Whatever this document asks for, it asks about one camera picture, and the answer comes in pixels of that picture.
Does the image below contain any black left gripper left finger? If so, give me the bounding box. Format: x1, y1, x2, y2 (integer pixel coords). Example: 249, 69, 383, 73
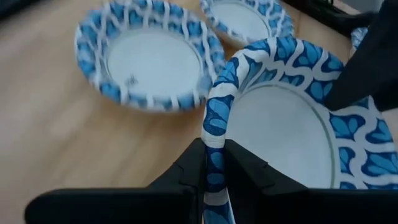
24, 138, 208, 224

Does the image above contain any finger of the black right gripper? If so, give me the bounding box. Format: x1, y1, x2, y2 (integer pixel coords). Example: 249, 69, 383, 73
373, 89, 398, 112
324, 29, 398, 110

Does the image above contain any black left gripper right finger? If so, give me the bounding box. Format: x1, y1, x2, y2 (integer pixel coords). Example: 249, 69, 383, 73
223, 139, 398, 224

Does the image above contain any blue patterned paper bowl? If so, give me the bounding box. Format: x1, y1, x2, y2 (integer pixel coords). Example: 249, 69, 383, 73
198, 0, 295, 46
350, 26, 369, 58
201, 35, 398, 224

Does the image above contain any white bowl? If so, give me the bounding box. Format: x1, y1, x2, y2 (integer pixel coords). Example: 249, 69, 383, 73
73, 0, 227, 112

